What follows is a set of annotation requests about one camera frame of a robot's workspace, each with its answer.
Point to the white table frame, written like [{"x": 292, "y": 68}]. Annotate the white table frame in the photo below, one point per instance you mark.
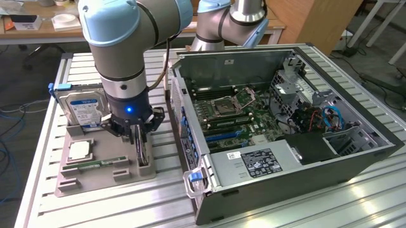
[{"x": 365, "y": 23}]

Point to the white box with black top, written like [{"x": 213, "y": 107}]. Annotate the white box with black top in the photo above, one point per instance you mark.
[{"x": 28, "y": 25}]

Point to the green RAM stick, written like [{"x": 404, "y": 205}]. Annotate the green RAM stick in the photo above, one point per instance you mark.
[{"x": 96, "y": 163}]

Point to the wooden desk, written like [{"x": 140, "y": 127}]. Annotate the wooden desk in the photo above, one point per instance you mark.
[{"x": 32, "y": 33}]

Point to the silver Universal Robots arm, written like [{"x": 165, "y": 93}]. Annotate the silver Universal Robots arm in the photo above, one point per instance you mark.
[{"x": 118, "y": 35}]

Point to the green motherboard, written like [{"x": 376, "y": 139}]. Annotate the green motherboard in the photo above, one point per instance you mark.
[{"x": 257, "y": 118}]

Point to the black RAM stick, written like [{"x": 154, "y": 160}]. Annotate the black RAM stick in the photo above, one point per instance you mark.
[{"x": 229, "y": 121}]

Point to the small silver heatsink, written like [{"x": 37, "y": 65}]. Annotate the small silver heatsink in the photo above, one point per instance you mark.
[{"x": 261, "y": 139}]

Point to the grey printed parts rack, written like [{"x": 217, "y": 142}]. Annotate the grey printed parts rack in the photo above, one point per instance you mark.
[{"x": 105, "y": 147}]

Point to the CPU socket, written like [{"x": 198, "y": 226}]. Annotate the CPU socket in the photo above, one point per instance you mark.
[{"x": 224, "y": 104}]

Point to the black open PC case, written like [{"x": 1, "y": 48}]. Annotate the black open PC case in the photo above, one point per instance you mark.
[{"x": 285, "y": 190}]

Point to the white tape roll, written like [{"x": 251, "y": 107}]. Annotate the white tape roll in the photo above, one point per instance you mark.
[{"x": 61, "y": 2}]

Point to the clear plastic bag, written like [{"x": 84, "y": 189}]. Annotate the clear plastic bag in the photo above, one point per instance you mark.
[{"x": 11, "y": 7}]

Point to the grey cup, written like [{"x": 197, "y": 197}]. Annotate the grey cup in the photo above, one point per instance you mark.
[{"x": 48, "y": 2}]

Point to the metal disk bay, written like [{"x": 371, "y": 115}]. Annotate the metal disk bay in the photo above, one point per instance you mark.
[{"x": 365, "y": 140}]

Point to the hard disk in blue caddy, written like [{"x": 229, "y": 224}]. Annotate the hard disk in blue caddy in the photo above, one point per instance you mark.
[{"x": 80, "y": 111}]

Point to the black power adapter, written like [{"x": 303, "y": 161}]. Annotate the black power adapter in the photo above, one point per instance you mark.
[{"x": 349, "y": 52}]

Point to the metal socket cover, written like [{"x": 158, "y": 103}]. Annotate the metal socket cover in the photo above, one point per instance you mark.
[{"x": 247, "y": 97}]

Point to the silver CPU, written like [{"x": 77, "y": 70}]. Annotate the silver CPU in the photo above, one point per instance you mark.
[{"x": 80, "y": 150}]

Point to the blue expansion slot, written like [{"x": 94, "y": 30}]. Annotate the blue expansion slot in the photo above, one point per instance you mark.
[{"x": 222, "y": 136}]

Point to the black chair base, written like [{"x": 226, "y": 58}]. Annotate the black chair base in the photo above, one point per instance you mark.
[{"x": 42, "y": 51}]

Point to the grey power supply unit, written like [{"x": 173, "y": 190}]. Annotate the grey power supply unit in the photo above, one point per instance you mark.
[{"x": 229, "y": 171}]

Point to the low-profile graphics card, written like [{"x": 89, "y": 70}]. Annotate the low-profile graphics card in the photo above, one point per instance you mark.
[{"x": 144, "y": 152}]

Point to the white box with tape roll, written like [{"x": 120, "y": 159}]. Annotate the white box with tape roll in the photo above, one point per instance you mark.
[{"x": 68, "y": 23}]

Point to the perforated metal drive cage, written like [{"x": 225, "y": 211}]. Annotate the perforated metal drive cage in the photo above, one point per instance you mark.
[{"x": 283, "y": 104}]

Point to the wooden cabinet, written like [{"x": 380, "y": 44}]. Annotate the wooden cabinet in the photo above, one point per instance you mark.
[{"x": 317, "y": 23}]

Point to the black floor stand base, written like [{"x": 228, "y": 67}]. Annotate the black floor stand base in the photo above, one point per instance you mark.
[{"x": 387, "y": 83}]

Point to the small orange box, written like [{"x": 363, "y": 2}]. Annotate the small orange box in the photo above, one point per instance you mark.
[{"x": 9, "y": 25}]

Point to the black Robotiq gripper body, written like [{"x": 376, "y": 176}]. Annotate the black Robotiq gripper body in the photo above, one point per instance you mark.
[{"x": 129, "y": 109}]

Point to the blue case latch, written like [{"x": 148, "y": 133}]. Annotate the blue case latch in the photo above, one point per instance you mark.
[{"x": 194, "y": 177}]

